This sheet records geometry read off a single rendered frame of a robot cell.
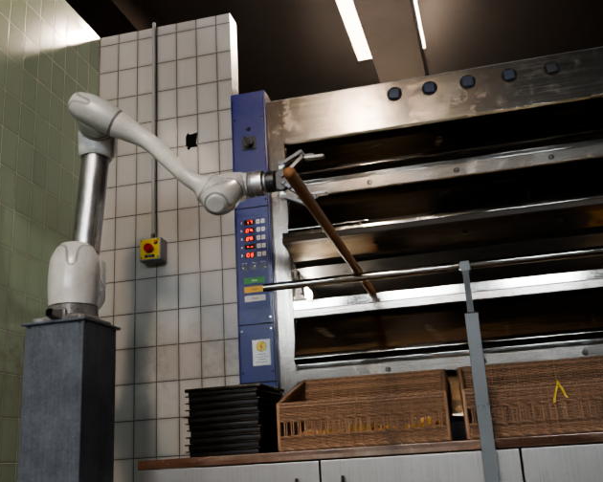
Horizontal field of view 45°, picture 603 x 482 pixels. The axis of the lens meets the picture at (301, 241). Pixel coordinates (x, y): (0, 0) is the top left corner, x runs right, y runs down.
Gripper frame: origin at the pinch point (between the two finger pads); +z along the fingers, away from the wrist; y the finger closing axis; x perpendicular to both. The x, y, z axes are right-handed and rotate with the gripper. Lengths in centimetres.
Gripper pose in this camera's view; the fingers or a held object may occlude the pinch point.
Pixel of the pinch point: (322, 174)
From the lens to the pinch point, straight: 253.4
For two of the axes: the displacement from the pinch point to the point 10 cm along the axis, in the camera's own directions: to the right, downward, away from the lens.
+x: -2.3, -2.7, -9.4
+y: 0.6, 9.5, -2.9
